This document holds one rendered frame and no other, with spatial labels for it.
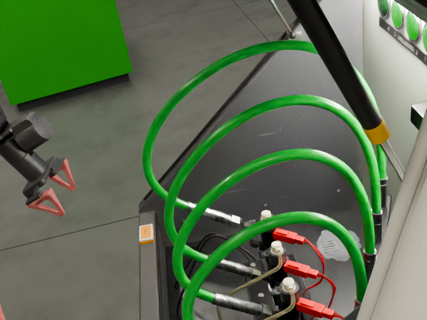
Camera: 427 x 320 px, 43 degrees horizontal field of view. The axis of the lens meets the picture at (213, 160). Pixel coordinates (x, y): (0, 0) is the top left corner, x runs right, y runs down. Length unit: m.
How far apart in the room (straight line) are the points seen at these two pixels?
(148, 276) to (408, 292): 0.72
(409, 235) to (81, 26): 3.80
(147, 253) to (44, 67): 3.16
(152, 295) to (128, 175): 2.15
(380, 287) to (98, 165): 2.92
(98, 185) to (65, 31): 1.39
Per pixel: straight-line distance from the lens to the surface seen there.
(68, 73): 4.24
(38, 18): 4.10
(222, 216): 0.90
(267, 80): 1.14
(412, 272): 0.47
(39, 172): 1.26
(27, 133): 1.21
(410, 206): 0.48
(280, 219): 0.61
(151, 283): 1.10
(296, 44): 0.77
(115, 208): 2.95
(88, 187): 3.19
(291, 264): 0.87
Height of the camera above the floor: 1.71
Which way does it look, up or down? 33 degrees down
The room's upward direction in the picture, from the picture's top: 10 degrees counter-clockwise
